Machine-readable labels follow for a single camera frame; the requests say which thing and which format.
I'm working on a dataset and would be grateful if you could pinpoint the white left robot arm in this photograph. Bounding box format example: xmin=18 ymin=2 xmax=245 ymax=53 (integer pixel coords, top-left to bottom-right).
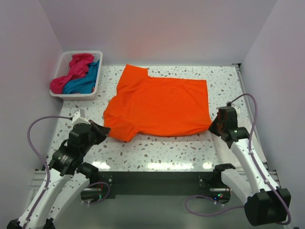
xmin=7 ymin=120 xmax=111 ymax=229

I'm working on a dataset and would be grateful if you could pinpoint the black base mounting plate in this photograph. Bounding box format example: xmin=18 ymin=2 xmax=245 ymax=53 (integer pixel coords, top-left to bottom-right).
xmin=98 ymin=171 xmax=230 ymax=200

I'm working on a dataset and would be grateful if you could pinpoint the aluminium frame rail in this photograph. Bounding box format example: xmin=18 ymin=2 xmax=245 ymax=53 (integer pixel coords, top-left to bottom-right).
xmin=30 ymin=162 xmax=278 ymax=191

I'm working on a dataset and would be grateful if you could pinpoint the blue t shirt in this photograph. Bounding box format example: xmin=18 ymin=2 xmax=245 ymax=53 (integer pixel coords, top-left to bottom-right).
xmin=62 ymin=61 xmax=100 ymax=94

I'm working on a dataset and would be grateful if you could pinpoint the pink t shirt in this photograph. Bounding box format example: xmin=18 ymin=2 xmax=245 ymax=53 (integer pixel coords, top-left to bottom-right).
xmin=50 ymin=53 xmax=94 ymax=94

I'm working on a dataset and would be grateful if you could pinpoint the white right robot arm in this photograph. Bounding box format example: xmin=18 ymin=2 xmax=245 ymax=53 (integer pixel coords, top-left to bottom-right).
xmin=209 ymin=106 xmax=291 ymax=226

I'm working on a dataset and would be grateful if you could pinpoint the orange t shirt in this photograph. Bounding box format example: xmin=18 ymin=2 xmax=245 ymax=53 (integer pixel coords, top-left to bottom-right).
xmin=103 ymin=64 xmax=212 ymax=141

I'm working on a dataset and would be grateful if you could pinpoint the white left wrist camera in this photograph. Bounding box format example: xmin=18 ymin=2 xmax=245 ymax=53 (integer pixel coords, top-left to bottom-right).
xmin=71 ymin=108 xmax=88 ymax=125

